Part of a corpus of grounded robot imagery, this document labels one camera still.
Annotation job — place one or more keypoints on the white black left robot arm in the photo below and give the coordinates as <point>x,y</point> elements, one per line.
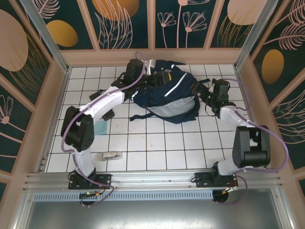
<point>107,100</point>

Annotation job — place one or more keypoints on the aluminium corner post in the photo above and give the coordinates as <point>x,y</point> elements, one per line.
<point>255,33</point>
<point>47,40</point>

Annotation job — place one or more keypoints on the clear plastic pencil pouch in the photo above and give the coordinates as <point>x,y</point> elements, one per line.
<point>109,156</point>

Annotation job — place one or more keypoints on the dark floral wall panel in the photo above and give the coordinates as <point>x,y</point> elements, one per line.
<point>114,23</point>
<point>228,28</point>
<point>12,124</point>
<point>181,23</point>
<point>14,43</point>
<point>62,33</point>
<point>274,64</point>
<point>290,119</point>

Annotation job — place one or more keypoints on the teal sticky note pad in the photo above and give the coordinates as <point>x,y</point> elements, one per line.
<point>101,128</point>

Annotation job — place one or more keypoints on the navy blue student backpack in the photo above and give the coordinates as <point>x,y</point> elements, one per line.
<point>171,105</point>

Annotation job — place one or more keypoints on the long aluminium base rail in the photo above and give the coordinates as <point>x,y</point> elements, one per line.
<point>155,176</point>

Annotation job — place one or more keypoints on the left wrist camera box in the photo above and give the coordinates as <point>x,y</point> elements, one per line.
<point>150,65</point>

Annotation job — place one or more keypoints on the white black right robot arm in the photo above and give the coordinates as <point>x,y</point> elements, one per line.
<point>233,117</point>

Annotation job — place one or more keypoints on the long black pencil case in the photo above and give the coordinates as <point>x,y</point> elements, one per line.
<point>95,96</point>

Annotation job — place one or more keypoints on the grey metal sheet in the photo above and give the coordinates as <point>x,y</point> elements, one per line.
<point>152,214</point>

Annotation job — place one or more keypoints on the short aluminium side rail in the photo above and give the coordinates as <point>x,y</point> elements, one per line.
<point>43,162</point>

